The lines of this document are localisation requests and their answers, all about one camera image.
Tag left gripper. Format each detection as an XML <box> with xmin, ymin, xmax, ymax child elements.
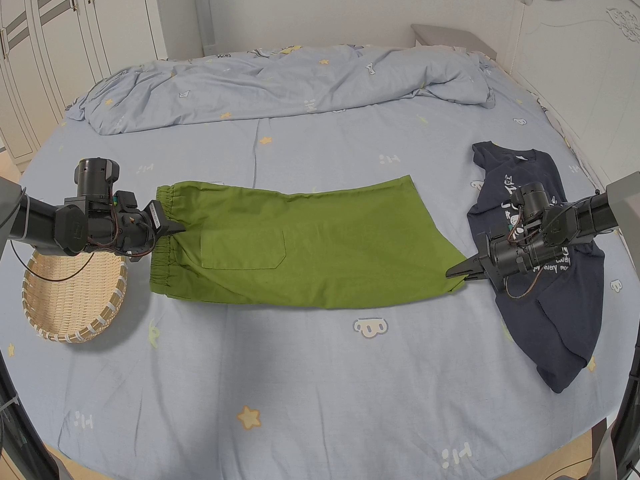
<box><xmin>116</xmin><ymin>200</ymin><xmax>187</xmax><ymax>259</ymax></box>

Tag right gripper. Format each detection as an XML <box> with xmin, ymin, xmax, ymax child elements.
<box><xmin>445</xmin><ymin>233</ymin><xmax>566</xmax><ymax>290</ymax></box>

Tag green shorts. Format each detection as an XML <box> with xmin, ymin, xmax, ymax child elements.
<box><xmin>150</xmin><ymin>174</ymin><xmax>471</xmax><ymax>309</ymax></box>

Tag round woven basket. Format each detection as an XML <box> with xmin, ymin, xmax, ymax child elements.
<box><xmin>21</xmin><ymin>248</ymin><xmax>128</xmax><ymax>344</ymax></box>

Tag bed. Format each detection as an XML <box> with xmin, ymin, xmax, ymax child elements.
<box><xmin>0</xmin><ymin>0</ymin><xmax>640</xmax><ymax>480</ymax></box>

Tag dark blue printed T-shirt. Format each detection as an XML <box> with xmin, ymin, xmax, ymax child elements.
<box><xmin>466</xmin><ymin>140</ymin><xmax>606</xmax><ymax>394</ymax></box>

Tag pale blue quilt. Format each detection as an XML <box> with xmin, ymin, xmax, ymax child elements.
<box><xmin>65</xmin><ymin>43</ymin><xmax>498</xmax><ymax>136</ymax></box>

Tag white wardrobe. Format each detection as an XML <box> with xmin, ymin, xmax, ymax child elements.
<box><xmin>0</xmin><ymin>0</ymin><xmax>168</xmax><ymax>166</ymax></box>

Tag grey bedside table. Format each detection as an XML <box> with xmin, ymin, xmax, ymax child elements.
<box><xmin>411</xmin><ymin>23</ymin><xmax>498</xmax><ymax>61</ymax></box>

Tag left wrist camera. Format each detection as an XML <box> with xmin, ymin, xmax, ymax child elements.
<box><xmin>114</xmin><ymin>191</ymin><xmax>142</xmax><ymax>215</ymax></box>

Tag black cable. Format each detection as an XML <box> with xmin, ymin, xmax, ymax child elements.
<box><xmin>9</xmin><ymin>240</ymin><xmax>96</xmax><ymax>284</ymax></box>

